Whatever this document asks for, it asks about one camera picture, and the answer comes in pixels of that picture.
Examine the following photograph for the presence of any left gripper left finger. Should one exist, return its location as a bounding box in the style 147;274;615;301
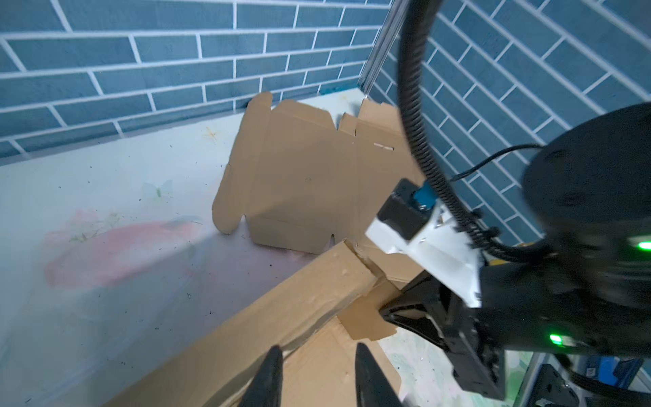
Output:
238;345;283;407

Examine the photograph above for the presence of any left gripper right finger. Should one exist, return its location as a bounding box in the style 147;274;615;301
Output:
355;343;402;407

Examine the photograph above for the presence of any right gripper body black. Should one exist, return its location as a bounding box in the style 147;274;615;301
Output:
380;261;575;400

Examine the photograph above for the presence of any cardboard box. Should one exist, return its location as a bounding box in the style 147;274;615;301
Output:
111;242;401;406
212;93;424;254

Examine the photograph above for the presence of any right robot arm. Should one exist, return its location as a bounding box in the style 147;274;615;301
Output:
380;103;650;399

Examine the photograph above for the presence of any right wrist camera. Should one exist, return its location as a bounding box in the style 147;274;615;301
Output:
366;178;483;309

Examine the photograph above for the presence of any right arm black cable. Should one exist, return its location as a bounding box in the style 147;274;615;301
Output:
395;0;555;265

